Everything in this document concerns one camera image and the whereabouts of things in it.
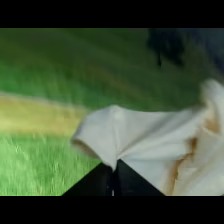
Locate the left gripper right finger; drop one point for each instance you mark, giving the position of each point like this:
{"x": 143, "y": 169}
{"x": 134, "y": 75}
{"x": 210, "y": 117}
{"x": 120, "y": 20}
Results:
{"x": 133, "y": 183}

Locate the cream shirt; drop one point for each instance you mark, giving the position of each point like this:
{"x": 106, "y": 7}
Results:
{"x": 150, "y": 140}

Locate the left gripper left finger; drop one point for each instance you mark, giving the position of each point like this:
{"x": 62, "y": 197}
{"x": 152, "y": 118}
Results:
{"x": 95, "y": 185}

